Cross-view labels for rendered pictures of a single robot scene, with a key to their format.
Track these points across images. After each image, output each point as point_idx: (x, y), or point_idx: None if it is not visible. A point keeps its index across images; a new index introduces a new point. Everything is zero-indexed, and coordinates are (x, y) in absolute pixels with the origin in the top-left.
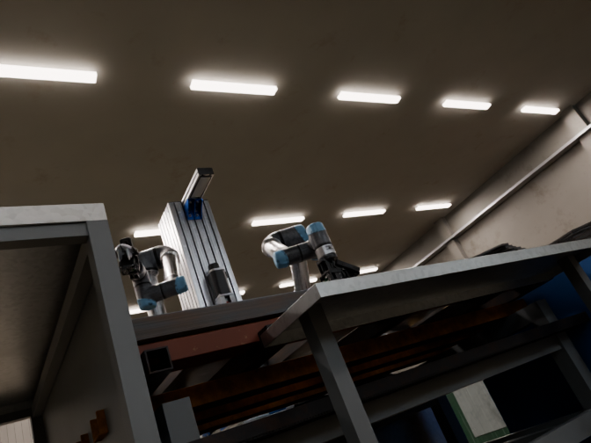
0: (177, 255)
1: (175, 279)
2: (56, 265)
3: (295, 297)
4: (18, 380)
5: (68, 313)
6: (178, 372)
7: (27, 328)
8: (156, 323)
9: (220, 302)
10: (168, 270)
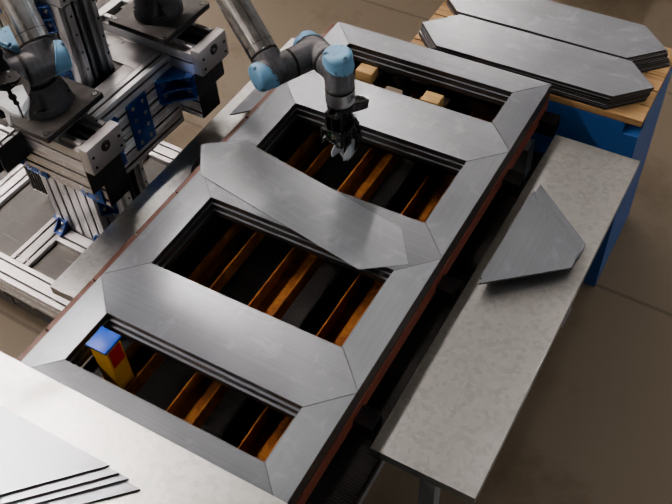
0: None
1: (55, 62)
2: (215, 501)
3: (382, 356)
4: None
5: None
6: (206, 375)
7: (60, 436)
8: (298, 490)
9: None
10: (20, 14)
